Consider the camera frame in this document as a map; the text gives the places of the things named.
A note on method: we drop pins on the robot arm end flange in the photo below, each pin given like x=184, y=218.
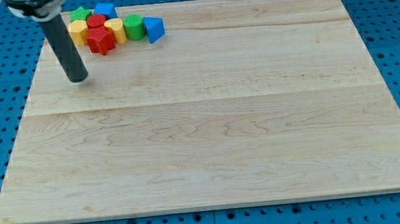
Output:
x=38, y=10

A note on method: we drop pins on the blue triangle block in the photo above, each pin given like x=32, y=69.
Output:
x=154, y=28

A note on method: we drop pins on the light wooden board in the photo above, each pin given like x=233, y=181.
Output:
x=242, y=103

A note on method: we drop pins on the green cylinder block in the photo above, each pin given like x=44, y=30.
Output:
x=134, y=27

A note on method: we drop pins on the yellow heart block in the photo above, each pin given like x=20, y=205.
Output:
x=116, y=28

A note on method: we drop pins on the red star block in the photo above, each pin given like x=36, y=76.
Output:
x=100, y=41

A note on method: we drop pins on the blue cube block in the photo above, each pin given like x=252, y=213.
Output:
x=108, y=10

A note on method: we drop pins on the red cylinder block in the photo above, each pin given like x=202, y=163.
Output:
x=96, y=21

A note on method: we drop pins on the yellow hexagon block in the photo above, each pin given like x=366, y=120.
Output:
x=78, y=30

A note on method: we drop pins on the green star block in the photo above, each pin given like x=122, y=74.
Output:
x=80, y=14

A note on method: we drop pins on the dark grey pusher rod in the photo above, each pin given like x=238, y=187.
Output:
x=62, y=45

